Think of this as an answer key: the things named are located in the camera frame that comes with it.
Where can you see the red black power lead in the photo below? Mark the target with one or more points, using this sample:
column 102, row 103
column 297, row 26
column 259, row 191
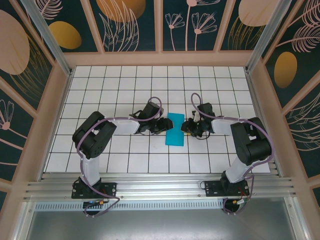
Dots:
column 240, row 201
column 101, row 202

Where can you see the blue paper sheet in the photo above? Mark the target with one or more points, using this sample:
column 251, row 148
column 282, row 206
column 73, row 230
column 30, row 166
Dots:
column 175, row 140

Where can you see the aluminium frame post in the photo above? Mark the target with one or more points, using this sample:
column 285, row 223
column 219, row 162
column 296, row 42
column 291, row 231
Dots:
column 266, row 37
column 48, row 37

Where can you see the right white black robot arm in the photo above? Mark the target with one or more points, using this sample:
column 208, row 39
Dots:
column 235, row 172

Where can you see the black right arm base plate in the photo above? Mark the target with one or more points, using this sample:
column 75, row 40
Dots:
column 212, row 190

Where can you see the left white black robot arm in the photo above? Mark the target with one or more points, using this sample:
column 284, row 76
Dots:
column 92, row 170

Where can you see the grey metal floor sheet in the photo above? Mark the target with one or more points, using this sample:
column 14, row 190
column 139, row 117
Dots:
column 160, row 225

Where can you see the aluminium side rail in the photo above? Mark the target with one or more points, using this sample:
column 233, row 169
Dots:
column 261, row 125

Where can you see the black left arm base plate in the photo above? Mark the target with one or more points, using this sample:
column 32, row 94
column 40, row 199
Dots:
column 110, row 187

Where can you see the aluminium mounting rail beam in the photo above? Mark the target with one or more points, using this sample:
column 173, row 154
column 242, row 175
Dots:
column 160, row 185

